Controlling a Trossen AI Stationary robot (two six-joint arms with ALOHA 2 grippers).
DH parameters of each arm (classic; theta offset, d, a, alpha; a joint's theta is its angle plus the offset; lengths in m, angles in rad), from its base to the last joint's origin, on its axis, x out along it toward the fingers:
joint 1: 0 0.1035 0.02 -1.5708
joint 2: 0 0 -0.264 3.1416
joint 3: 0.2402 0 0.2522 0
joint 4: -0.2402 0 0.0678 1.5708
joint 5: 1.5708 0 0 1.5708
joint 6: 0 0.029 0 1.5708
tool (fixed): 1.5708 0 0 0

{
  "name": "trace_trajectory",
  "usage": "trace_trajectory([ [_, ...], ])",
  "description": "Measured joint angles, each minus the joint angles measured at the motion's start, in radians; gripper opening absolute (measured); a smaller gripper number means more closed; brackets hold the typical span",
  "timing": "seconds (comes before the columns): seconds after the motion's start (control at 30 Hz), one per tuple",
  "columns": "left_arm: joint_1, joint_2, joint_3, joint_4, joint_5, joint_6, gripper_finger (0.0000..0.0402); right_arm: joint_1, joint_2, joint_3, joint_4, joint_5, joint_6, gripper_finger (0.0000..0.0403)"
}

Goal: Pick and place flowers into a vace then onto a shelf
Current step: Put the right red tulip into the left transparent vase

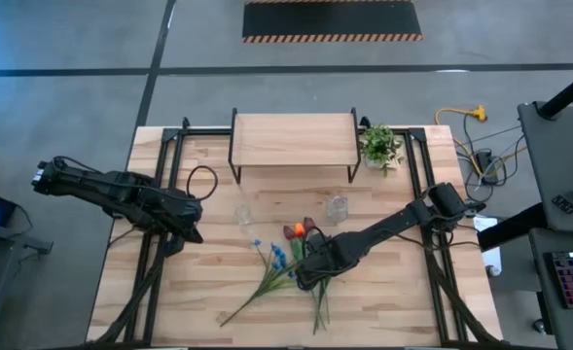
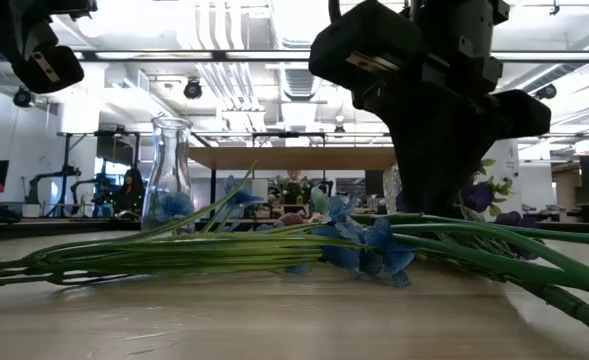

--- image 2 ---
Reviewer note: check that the black table frame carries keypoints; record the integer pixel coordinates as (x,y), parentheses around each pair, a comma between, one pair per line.
(49,230)

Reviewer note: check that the black ceiling spotlight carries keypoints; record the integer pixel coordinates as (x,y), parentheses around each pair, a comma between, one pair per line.
(22,97)
(192,89)
(545,91)

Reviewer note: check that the tall clear glass vase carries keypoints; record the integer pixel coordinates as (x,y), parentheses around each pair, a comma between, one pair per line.
(169,160)

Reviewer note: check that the green leafy plant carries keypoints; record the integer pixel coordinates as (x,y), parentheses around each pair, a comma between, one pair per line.
(501,189)

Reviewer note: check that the white pillar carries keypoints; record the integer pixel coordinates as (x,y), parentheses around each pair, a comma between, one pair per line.
(511,155)

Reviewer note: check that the black overhead frame beam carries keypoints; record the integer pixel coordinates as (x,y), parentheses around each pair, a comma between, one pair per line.
(219,55)

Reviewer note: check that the round textured glass vase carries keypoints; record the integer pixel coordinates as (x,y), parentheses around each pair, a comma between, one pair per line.
(393,190)

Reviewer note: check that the artificial tulip stem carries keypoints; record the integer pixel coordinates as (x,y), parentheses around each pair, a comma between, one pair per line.
(574,277)

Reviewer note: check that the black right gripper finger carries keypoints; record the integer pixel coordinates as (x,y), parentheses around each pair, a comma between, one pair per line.
(409,150)
(454,150)

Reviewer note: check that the person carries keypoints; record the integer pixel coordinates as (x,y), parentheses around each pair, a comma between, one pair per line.
(131,192)

